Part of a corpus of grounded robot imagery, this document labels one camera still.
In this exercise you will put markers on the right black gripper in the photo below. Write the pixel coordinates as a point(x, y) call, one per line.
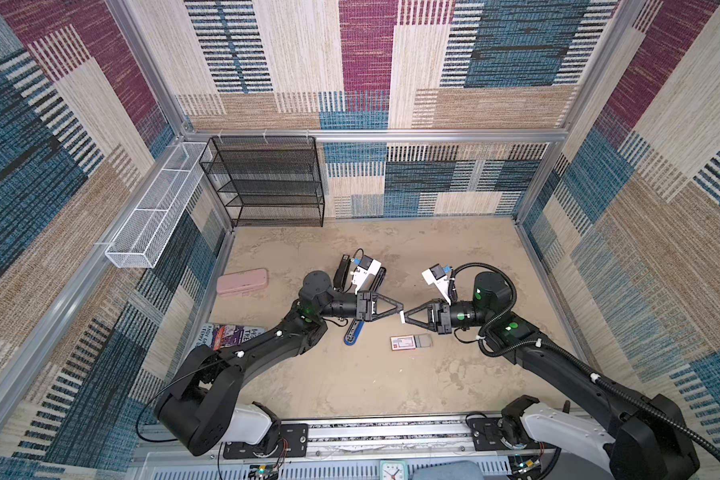
point(438, 316)

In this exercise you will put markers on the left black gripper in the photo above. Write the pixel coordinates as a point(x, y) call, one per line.
point(364, 312)

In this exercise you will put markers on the red white staples box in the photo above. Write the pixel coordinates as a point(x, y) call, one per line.
point(411, 342)

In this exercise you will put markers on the blue stapler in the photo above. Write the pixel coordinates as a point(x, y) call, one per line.
point(355, 327)

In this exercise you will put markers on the black stapler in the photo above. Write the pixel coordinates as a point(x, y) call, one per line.
point(341, 274)

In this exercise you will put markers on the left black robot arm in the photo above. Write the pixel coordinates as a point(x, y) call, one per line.
point(199, 406)

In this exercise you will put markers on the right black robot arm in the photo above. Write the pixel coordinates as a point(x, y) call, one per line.
point(628, 434)

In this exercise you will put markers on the pink pencil case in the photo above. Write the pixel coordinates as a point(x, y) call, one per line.
point(242, 282)

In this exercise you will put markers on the small teal clock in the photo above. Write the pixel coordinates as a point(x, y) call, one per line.
point(393, 470)

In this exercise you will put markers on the colourful magazine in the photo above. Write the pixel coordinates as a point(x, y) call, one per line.
point(218, 336)

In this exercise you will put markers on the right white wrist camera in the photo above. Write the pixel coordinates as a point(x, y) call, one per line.
point(440, 277)

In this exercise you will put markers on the aluminium mounting rail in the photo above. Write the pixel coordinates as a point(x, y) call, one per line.
point(444, 437)

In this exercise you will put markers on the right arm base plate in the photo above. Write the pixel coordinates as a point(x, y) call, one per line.
point(488, 434)

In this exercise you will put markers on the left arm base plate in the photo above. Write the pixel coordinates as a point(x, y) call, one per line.
point(288, 439)

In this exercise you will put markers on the black wire shelf rack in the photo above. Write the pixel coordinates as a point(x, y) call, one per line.
point(266, 181)

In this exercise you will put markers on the white wire mesh basket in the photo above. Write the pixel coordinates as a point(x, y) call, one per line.
point(140, 242)

